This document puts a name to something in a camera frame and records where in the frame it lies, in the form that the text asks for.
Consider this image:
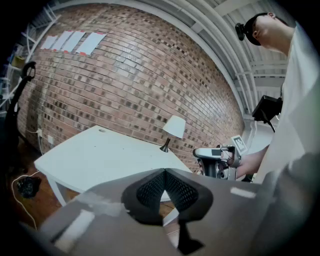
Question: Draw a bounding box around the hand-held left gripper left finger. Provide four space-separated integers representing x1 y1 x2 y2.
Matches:
39 167 167 255

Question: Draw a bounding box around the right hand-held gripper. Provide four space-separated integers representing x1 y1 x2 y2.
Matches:
192 135 249 181

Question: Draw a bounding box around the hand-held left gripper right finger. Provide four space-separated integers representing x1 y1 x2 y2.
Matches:
164 167 276 256

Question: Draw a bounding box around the person's right forearm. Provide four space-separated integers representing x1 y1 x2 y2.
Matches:
238 144 270 180

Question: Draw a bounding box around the white rectangular table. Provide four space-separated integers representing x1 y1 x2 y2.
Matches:
33 124 193 203

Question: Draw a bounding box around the person's right hand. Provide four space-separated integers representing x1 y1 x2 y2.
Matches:
220 147 236 166

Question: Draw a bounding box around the white shade table lamp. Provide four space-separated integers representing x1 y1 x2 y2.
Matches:
159 114 187 153

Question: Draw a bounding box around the black chest monitor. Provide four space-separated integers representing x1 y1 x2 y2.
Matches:
251 94 283 125

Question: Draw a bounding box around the black garbage bag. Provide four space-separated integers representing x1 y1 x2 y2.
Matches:
16 176 43 200

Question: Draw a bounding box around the person's head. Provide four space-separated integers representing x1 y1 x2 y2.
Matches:
246 12 297 55

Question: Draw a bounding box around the black office chair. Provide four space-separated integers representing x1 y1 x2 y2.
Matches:
3 61 37 176

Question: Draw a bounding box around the white paper sheet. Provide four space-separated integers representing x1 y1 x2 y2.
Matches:
51 30 75 52
60 30 87 54
39 34 59 51
75 31 107 56

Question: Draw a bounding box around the white shelf rack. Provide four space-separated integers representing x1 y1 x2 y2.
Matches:
21 4 62 66

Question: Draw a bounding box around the white floor cable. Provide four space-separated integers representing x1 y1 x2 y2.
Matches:
11 169 41 231

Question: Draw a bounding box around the black head camera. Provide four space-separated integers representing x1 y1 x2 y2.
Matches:
234 22 248 42

